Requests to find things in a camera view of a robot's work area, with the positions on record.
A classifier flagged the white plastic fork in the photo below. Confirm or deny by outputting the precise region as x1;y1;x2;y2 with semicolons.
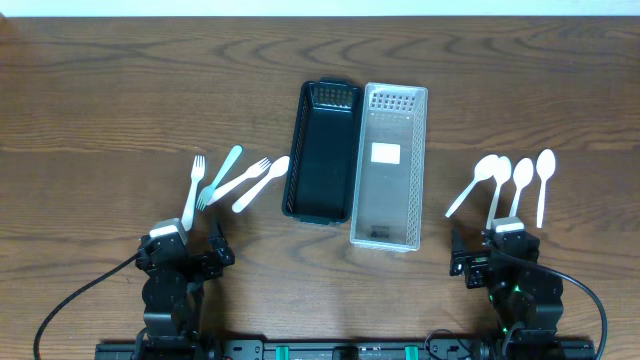
208;157;271;205
181;155;206;231

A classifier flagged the mint green plastic fork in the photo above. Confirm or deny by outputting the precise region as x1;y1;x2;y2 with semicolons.
196;144;243;210

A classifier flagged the white thick-handled spoon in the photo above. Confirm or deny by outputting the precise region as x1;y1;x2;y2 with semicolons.
232;156;290;213

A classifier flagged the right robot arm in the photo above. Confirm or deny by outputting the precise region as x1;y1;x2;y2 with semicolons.
450;230;563;344

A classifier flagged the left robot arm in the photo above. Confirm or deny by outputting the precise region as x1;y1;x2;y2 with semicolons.
135;218;235;357

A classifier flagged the clear plastic basket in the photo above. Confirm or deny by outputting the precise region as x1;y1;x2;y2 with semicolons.
350;82;428;253

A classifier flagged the black plastic basket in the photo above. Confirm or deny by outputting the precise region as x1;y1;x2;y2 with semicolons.
282;78;363;225

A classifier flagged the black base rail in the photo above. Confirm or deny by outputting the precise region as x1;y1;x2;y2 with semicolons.
95;338;596;360

